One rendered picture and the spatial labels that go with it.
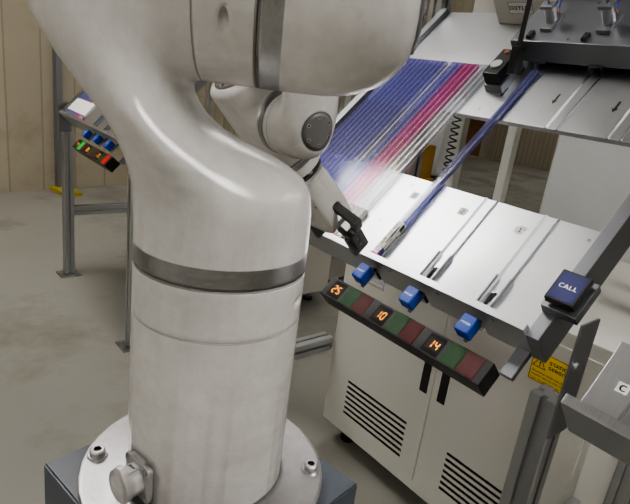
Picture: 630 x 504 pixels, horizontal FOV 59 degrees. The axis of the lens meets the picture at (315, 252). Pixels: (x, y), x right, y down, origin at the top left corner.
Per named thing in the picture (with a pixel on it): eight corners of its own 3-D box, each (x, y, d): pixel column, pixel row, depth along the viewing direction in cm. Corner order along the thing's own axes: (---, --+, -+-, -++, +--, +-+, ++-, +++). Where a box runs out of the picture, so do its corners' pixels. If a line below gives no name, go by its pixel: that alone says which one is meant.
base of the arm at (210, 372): (173, 633, 32) (191, 352, 27) (33, 461, 44) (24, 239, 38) (367, 483, 46) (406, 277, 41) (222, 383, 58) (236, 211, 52)
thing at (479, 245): (534, 341, 77) (530, 329, 75) (266, 213, 124) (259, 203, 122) (606, 243, 82) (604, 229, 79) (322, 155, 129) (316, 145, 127)
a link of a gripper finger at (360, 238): (335, 227, 82) (353, 255, 87) (349, 234, 80) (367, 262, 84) (349, 212, 83) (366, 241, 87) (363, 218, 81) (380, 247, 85)
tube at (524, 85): (377, 259, 96) (375, 255, 95) (372, 256, 97) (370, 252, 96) (540, 74, 109) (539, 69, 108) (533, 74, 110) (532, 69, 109)
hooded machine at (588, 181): (649, 261, 405) (713, 68, 364) (633, 277, 361) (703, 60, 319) (550, 234, 447) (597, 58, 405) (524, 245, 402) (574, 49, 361)
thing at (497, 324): (532, 357, 78) (522, 330, 74) (268, 224, 125) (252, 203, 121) (537, 351, 79) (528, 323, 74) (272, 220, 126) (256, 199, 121)
